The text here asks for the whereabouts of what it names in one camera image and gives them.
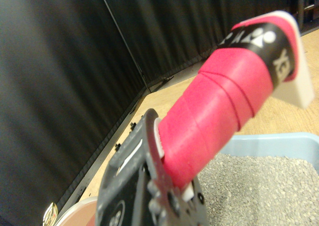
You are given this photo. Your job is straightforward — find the white bin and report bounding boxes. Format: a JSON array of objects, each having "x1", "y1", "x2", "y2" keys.
[{"x1": 42, "y1": 196, "x2": 100, "y2": 226}]

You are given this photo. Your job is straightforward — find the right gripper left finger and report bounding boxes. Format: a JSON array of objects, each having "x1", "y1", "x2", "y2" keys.
[{"x1": 107, "y1": 108, "x2": 190, "y2": 226}]

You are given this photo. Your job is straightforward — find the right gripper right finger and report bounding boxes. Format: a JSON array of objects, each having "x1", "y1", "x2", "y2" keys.
[{"x1": 185, "y1": 177, "x2": 209, "y2": 226}]

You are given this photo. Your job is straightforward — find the black curtain stand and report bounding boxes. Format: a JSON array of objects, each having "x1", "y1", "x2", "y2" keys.
[
  {"x1": 297, "y1": 0, "x2": 307, "y2": 31},
  {"x1": 96, "y1": 0, "x2": 175, "y2": 93}
]

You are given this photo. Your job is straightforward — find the white scoop with red handle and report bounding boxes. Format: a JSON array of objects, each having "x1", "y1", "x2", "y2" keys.
[{"x1": 157, "y1": 10, "x2": 315, "y2": 202}]

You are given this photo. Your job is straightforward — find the blue litter tray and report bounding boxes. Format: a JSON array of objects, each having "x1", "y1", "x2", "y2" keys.
[{"x1": 195, "y1": 132, "x2": 319, "y2": 226}]

